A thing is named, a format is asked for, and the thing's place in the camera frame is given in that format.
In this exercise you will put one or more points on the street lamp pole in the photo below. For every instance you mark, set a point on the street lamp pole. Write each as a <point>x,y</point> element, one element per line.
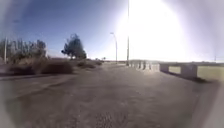
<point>116,48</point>
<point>128,33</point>

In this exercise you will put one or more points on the grey asphalt path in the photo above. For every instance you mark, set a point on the grey asphalt path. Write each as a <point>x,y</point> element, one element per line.
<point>110,96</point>

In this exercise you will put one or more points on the tree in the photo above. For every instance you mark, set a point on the tree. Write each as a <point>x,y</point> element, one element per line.
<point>74,48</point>

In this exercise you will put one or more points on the row of concrete blocks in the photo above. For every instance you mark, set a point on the row of concrete blocks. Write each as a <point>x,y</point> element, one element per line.
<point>173,67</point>

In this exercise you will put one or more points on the dry bushes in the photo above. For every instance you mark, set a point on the dry bushes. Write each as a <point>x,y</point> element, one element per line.
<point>43,66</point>

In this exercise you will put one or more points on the group of trees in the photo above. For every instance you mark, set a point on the group of trees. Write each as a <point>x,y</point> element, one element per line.
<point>23,50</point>

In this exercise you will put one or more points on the dry grass field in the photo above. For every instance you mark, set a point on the dry grass field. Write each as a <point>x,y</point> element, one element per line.
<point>210,72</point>

